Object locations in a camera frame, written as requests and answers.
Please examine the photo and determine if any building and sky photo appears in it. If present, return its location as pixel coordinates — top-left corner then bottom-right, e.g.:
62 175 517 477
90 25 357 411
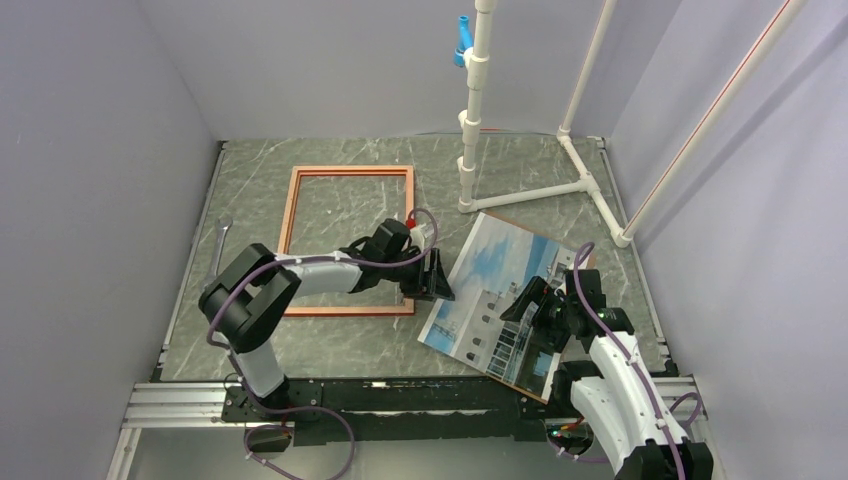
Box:
418 214 575 402

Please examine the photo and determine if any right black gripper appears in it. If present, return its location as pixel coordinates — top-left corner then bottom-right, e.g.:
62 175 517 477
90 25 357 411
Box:
500 276 577 353

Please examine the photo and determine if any blue pipe fitting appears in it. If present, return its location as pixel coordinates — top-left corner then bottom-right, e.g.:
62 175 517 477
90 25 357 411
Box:
453 15 473 68

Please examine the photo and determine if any silver open-end wrench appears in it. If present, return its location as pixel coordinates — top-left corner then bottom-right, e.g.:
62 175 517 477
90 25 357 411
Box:
200 215 233 290

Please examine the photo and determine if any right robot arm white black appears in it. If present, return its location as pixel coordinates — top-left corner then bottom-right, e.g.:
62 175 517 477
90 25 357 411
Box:
501 269 715 479

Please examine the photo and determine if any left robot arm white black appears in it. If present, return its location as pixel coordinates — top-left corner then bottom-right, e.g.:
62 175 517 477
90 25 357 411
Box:
198 218 455 420

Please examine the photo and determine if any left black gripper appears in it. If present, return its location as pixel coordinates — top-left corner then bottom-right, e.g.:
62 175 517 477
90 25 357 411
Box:
383 248 455 303

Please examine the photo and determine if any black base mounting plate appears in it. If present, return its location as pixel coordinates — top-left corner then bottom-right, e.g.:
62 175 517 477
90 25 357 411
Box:
221 376 589 451

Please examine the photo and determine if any white PVC pipe stand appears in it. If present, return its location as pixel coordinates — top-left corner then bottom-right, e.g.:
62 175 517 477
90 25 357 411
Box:
456 0 806 248

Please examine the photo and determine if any orange wooden picture frame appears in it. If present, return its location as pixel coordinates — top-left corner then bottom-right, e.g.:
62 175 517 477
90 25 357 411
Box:
278 165 415 317

